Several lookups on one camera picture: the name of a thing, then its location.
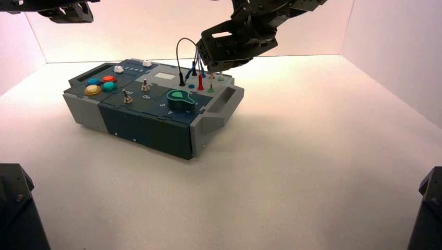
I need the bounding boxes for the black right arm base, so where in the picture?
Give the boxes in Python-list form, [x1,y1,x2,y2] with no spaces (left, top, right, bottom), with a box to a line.
[407,166,442,250]

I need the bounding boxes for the red jumper wire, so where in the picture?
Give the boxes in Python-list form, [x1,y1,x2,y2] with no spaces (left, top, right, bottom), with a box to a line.
[197,55,205,92]

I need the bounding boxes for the grey and dark blue task box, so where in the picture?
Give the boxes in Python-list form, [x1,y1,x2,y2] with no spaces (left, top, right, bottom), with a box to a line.
[63,58,245,161]

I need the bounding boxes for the white jumper wire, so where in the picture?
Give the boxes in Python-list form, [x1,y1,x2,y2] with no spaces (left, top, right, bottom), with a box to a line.
[208,70,224,91]

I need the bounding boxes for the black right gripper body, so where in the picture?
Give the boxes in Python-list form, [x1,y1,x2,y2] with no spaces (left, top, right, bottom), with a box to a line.
[197,10,279,64]

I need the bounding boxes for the green rotary knob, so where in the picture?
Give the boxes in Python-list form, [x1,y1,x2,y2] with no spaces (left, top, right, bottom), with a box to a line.
[166,89,196,111]

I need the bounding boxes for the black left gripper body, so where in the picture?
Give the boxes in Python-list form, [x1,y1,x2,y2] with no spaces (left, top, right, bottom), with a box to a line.
[0,0,101,13]

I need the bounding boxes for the black jumper wire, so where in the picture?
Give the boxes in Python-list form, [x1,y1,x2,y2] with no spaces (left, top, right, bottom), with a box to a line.
[176,37,199,87]

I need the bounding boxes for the blue jumper wire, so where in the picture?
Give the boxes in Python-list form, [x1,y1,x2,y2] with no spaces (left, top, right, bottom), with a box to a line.
[184,48,207,83]

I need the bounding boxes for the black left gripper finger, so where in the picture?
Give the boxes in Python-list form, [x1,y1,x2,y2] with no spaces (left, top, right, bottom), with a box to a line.
[37,6,70,24]
[67,3,94,23]

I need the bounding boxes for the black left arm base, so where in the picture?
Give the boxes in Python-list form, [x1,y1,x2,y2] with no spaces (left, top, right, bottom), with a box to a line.
[0,163,52,250]

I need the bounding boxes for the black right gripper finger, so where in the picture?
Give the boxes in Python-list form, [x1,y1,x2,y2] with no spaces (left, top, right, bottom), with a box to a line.
[226,58,253,70]
[207,60,227,72]

